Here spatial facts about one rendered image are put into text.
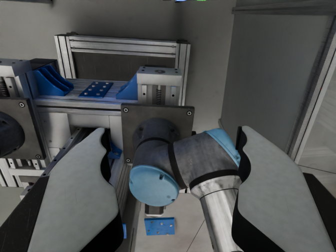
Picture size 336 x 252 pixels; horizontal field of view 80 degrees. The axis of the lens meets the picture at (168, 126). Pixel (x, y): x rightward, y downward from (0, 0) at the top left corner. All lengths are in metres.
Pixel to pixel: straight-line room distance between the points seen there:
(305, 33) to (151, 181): 0.69
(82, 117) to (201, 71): 1.11
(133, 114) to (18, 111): 0.34
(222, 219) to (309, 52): 0.60
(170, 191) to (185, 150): 0.10
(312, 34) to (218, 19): 0.91
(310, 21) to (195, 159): 0.60
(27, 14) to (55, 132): 1.15
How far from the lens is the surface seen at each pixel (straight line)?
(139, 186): 0.47
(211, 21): 1.62
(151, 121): 0.60
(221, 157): 0.44
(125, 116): 0.63
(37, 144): 0.79
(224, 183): 0.43
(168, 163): 0.46
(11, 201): 2.21
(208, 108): 1.78
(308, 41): 0.84
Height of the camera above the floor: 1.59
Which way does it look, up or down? 61 degrees down
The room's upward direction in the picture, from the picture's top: 179 degrees clockwise
